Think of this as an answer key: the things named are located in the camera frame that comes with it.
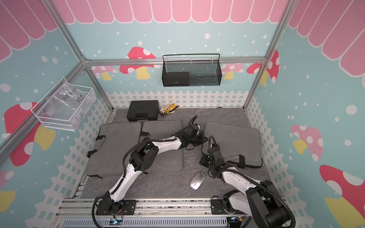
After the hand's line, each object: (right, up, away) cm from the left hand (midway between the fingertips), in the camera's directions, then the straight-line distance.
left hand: (208, 141), depth 97 cm
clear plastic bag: (-76, +21, -25) cm, 83 cm away
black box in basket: (-22, +42, -5) cm, 47 cm away
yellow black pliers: (-28, +25, +22) cm, 44 cm away
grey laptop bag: (-66, -1, 0) cm, 66 cm away
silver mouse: (-9, -21, -15) cm, 27 cm away
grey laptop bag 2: (-25, -11, -10) cm, 29 cm away
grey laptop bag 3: (+21, -2, -3) cm, 22 cm away
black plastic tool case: (-50, +23, +15) cm, 57 cm away
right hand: (-6, -9, -8) cm, 14 cm away
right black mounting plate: (+2, -32, -23) cm, 39 cm away
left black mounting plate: (-49, -26, -33) cm, 65 cm away
